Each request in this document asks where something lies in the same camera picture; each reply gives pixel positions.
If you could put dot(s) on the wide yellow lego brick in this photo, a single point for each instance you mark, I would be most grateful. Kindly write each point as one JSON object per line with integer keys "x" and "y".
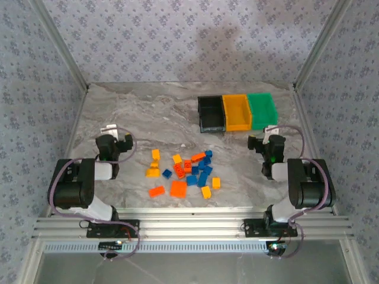
{"x": 153, "y": 173}

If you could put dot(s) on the small yellow lego brick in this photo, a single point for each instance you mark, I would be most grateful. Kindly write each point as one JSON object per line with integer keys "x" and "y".
{"x": 154, "y": 165}

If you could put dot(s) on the green plastic bin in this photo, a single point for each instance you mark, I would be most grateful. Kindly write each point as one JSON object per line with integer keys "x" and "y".
{"x": 263, "y": 111}

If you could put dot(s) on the yellow plastic bin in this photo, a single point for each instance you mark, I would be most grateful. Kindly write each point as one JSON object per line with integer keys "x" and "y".
{"x": 236, "y": 114}

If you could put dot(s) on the long blue lego brick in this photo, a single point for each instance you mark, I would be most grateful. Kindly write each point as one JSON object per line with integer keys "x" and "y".
{"x": 202, "y": 179}

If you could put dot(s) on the large orange lego plate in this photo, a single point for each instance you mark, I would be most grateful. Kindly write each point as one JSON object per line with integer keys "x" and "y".
{"x": 178, "y": 189}

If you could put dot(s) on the black plastic bin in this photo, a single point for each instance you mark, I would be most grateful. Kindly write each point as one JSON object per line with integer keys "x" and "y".
{"x": 210, "y": 116}

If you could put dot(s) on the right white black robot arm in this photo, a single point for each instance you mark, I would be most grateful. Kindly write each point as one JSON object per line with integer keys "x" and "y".
{"x": 309, "y": 189}

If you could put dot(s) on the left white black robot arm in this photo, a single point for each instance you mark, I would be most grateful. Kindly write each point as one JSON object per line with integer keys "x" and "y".
{"x": 71, "y": 189}

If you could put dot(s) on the long orange lego brick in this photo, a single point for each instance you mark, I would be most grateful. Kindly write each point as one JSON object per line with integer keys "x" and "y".
{"x": 198, "y": 157}

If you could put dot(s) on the small orange lego brick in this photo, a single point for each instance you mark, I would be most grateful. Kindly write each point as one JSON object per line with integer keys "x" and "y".
{"x": 187, "y": 165}

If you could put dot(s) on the white left camera bracket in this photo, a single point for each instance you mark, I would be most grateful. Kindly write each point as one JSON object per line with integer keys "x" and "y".
{"x": 110, "y": 130}

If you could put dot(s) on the white camera bracket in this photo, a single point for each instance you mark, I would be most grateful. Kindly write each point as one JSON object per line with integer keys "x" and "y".
{"x": 110, "y": 130}
{"x": 271, "y": 131}

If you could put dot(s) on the white right camera bracket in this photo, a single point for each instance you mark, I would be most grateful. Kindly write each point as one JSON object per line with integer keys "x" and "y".
{"x": 271, "y": 131}

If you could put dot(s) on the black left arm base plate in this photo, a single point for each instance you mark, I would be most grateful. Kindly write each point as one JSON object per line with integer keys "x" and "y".
{"x": 130, "y": 226}

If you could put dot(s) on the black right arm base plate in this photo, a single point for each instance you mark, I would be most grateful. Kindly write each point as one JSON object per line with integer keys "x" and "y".
{"x": 254, "y": 227}

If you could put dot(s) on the aluminium table edge rail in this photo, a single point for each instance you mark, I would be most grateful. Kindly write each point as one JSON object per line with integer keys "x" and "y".
{"x": 192, "y": 210}

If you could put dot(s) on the wide aluminium base rail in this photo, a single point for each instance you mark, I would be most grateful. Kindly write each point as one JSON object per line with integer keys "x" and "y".
{"x": 192, "y": 229}

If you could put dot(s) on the aluminium corner post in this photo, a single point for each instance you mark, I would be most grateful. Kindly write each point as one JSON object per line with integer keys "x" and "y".
{"x": 321, "y": 44}
{"x": 62, "y": 44}

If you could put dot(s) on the aluminium lower frame post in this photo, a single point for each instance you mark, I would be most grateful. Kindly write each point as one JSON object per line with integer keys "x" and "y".
{"x": 352, "y": 266}
{"x": 28, "y": 266}

